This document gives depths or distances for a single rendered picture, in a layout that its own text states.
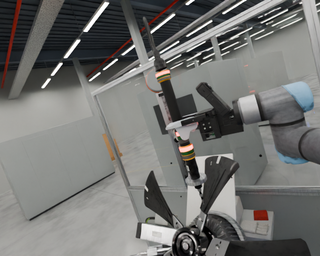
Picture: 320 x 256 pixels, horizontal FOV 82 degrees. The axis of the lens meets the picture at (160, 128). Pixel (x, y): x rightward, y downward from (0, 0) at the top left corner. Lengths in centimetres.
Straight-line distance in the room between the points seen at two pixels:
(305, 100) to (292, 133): 8
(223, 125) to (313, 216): 106
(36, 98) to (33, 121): 137
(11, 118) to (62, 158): 706
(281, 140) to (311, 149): 9
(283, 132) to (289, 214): 102
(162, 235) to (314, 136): 80
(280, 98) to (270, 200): 103
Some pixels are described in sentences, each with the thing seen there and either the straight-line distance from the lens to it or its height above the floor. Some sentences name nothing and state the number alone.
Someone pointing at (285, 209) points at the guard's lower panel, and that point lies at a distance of 150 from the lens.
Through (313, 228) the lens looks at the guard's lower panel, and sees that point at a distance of 156.
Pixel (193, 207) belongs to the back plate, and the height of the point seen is 115.
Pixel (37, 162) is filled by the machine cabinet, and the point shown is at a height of 130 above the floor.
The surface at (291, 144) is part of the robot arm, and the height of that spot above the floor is 154.
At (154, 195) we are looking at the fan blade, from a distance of 93.
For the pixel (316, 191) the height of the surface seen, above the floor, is 99.
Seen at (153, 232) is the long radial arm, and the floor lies 112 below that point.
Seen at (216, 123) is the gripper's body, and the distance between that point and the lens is 53.
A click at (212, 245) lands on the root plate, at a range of 80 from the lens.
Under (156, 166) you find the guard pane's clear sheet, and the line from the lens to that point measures 172.
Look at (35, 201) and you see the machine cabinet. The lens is 596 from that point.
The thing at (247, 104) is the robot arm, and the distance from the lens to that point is 52.
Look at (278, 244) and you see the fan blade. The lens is 79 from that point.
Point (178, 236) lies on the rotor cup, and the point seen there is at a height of 124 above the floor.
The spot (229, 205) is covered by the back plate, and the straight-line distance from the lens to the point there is 101.
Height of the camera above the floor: 172
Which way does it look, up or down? 7 degrees down
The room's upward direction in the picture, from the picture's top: 18 degrees counter-clockwise
